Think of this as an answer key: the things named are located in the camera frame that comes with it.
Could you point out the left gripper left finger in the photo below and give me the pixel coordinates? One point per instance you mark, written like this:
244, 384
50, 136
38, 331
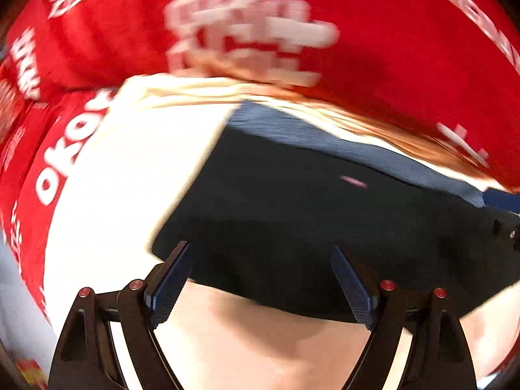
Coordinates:
85, 356

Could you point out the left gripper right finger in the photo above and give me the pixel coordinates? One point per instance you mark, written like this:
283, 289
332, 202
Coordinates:
439, 355

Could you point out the black pants with patterned waistband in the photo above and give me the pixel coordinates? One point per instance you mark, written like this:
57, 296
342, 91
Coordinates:
277, 193

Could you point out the large red cushion white lettering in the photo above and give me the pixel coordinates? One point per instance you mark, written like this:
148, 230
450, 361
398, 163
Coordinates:
446, 70

